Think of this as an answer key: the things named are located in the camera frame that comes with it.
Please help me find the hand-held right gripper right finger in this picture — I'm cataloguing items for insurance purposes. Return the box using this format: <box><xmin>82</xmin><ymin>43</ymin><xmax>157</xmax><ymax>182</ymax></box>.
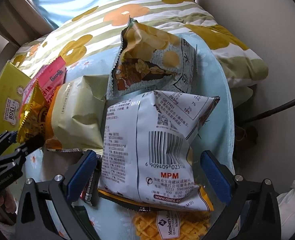
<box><xmin>200</xmin><ymin>150</ymin><xmax>281</xmax><ymax>240</ymax></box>

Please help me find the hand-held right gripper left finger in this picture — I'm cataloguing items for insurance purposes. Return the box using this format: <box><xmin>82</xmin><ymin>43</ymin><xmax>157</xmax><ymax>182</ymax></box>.
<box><xmin>16</xmin><ymin>150</ymin><xmax>100</xmax><ymax>240</ymax></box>

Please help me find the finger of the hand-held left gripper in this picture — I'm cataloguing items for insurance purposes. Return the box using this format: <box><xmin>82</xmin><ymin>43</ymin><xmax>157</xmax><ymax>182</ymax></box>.
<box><xmin>0</xmin><ymin>130</ymin><xmax>19</xmax><ymax>153</ymax></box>
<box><xmin>0</xmin><ymin>134</ymin><xmax>45</xmax><ymax>173</ymax></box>

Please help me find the dark candy bar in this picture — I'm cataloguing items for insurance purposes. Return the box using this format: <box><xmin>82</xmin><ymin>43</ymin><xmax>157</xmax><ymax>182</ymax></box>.
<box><xmin>80</xmin><ymin>165</ymin><xmax>100</xmax><ymax>207</ymax></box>

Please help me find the gold foil snack packet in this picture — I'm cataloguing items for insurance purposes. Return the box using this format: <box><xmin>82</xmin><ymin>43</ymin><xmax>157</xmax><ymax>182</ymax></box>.
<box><xmin>16</xmin><ymin>80</ymin><xmax>63</xmax><ymax>143</ymax></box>

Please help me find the pink striped snack packet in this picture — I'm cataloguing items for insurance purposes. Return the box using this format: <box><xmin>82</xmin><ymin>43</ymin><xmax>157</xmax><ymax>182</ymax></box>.
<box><xmin>23</xmin><ymin>77</ymin><xmax>42</xmax><ymax>105</ymax></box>

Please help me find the yellow-green cardboard box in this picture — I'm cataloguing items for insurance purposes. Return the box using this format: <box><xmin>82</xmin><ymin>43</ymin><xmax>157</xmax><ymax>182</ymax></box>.
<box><xmin>0</xmin><ymin>61</ymin><xmax>38</xmax><ymax>137</ymax></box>

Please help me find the cream snack packet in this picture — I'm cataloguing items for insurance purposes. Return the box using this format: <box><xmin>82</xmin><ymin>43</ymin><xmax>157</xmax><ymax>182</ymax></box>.
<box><xmin>45</xmin><ymin>76</ymin><xmax>108</xmax><ymax>153</ymax></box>

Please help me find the white barcode snack bag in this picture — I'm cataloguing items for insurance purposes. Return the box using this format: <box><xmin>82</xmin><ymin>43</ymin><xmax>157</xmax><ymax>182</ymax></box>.
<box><xmin>98</xmin><ymin>90</ymin><xmax>220</xmax><ymax>212</ymax></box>

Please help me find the person's left hand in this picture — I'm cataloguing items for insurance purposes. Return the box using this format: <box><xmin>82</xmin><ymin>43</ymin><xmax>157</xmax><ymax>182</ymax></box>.
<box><xmin>0</xmin><ymin>192</ymin><xmax>17</xmax><ymax>227</ymax></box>

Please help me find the dark green packet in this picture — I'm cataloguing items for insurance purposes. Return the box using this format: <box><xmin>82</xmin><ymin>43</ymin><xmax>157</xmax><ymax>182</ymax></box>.
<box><xmin>74</xmin><ymin>205</ymin><xmax>93</xmax><ymax>230</ymax></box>

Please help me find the light blue daisy sheet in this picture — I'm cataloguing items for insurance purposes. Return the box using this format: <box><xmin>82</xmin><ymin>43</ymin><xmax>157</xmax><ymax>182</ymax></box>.
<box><xmin>28</xmin><ymin>30</ymin><xmax>235</xmax><ymax>240</ymax></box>

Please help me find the white cloth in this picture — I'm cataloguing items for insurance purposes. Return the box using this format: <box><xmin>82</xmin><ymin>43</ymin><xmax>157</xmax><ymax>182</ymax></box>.
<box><xmin>277</xmin><ymin>180</ymin><xmax>295</xmax><ymax>233</ymax></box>

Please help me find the clear waffle packet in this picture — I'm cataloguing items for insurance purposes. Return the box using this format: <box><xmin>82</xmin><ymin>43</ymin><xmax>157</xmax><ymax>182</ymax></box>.
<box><xmin>131</xmin><ymin>209</ymin><xmax>211</xmax><ymax>240</ymax></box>

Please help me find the pale blue potato chip bag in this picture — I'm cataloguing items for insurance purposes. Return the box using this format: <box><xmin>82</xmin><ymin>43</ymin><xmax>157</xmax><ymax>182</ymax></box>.
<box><xmin>106</xmin><ymin>17</ymin><xmax>198</xmax><ymax>100</ymax></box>

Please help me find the striped floral quilt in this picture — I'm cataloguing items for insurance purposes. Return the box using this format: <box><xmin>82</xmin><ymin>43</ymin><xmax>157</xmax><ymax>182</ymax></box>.
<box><xmin>11</xmin><ymin>0</ymin><xmax>269</xmax><ymax>88</ymax></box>

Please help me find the black cable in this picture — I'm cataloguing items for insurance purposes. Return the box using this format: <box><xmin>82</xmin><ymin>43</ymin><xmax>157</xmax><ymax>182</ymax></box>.
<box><xmin>237</xmin><ymin>92</ymin><xmax>295</xmax><ymax>124</ymax></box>

